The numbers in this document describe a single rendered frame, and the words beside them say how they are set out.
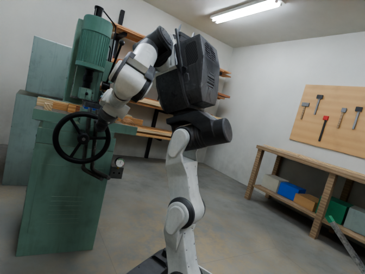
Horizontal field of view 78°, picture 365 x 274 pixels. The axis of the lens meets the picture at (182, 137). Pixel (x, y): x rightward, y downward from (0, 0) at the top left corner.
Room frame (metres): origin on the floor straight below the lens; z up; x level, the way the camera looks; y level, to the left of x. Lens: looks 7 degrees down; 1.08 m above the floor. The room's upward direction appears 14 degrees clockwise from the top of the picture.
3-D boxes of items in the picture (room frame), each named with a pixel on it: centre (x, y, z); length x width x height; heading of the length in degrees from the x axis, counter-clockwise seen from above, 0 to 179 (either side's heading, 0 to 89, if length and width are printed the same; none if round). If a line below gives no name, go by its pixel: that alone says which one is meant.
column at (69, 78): (1.74, 0.84, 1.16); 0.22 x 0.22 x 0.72; 30
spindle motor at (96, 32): (1.49, 0.69, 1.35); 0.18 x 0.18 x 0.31
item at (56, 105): (1.56, 0.58, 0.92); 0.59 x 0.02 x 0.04; 120
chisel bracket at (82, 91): (1.51, 0.70, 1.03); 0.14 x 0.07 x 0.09; 30
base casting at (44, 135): (1.60, 0.75, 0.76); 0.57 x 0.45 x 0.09; 30
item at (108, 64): (1.75, 0.67, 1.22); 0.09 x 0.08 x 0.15; 30
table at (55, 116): (1.42, 0.60, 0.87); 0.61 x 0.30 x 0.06; 120
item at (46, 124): (1.44, 0.66, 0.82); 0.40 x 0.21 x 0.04; 120
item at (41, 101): (1.53, 0.66, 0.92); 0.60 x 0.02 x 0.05; 120
